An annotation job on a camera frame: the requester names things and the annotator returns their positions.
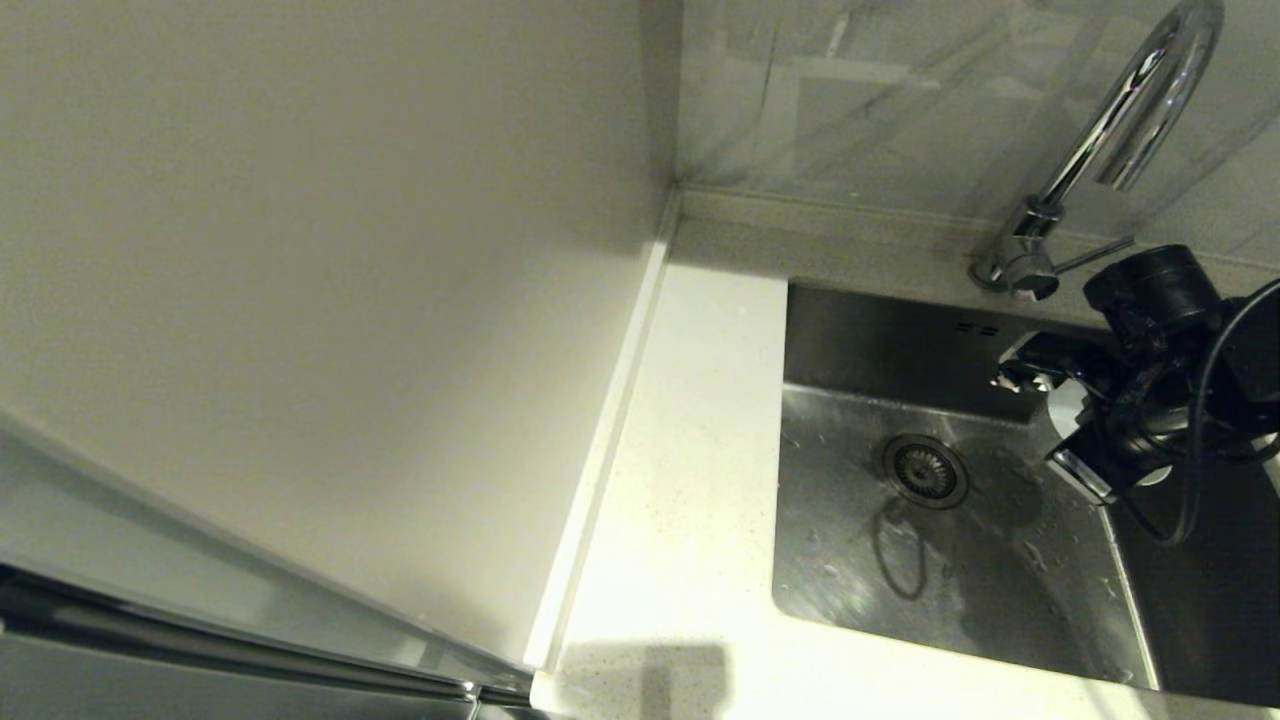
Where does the small pale grey-blue cup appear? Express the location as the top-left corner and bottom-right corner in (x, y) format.
(1045, 383), (1173, 488)

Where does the stainless steel sink basin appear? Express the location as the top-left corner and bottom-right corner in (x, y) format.
(770, 280), (1280, 706)

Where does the round metal drain strainer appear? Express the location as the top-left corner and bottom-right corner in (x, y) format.
(882, 433), (971, 511)

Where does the chrome gooseneck faucet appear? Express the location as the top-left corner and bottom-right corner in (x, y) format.
(968, 0), (1225, 304)

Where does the stone backsplash upstand strip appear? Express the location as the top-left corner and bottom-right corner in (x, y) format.
(676, 188), (1280, 273)

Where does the tall beige cabinet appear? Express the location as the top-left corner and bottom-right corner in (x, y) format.
(0, 0), (683, 720)

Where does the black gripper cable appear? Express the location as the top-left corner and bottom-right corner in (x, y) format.
(1110, 280), (1280, 546)

